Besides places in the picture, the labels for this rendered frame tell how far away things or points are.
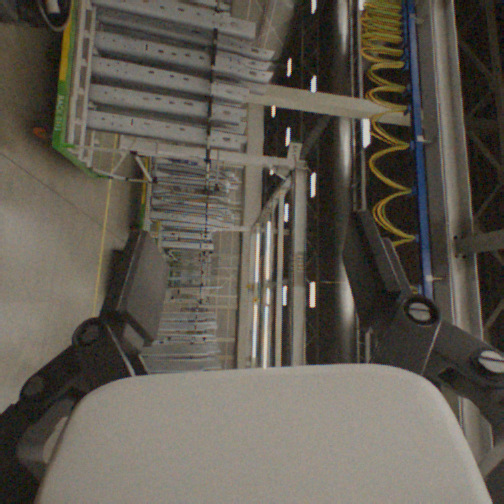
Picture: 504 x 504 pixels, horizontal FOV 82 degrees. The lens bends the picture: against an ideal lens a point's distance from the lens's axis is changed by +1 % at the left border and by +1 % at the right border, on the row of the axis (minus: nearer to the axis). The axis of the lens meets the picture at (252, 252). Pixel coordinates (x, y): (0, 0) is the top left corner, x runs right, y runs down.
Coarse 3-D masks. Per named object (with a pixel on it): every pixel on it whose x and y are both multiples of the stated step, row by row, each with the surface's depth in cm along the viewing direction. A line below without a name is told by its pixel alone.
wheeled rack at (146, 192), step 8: (152, 168) 665; (144, 176) 626; (144, 184) 624; (144, 192) 622; (208, 192) 679; (144, 200) 621; (144, 208) 622; (144, 216) 625; (144, 224) 626; (152, 232) 619; (160, 232) 622; (184, 240) 719; (192, 240) 722
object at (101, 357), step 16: (96, 320) 10; (80, 336) 10; (96, 336) 10; (112, 336) 9; (80, 352) 9; (96, 352) 9; (112, 352) 9; (96, 368) 9; (112, 368) 9; (128, 368) 9; (144, 368) 11; (96, 384) 8
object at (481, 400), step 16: (448, 368) 9; (464, 384) 9; (480, 400) 8; (496, 400) 8; (496, 416) 8; (496, 432) 8; (496, 448) 8; (480, 464) 8; (496, 464) 7; (496, 480) 7; (496, 496) 7
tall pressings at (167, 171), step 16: (160, 160) 651; (160, 176) 651; (176, 176) 659; (192, 176) 718; (224, 176) 708; (160, 192) 674; (176, 192) 679; (224, 192) 733; (160, 208) 692; (176, 208) 695; (192, 208) 688; (208, 208) 693; (224, 208) 706; (208, 224) 691; (224, 224) 720
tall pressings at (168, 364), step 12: (144, 348) 573; (156, 348) 579; (168, 348) 584; (180, 348) 589; (192, 348) 592; (204, 348) 598; (216, 348) 625; (144, 360) 564; (156, 360) 568; (168, 360) 573; (180, 360) 578; (192, 360) 583; (204, 360) 588; (216, 360) 595; (156, 372) 610; (168, 372) 616; (180, 372) 622
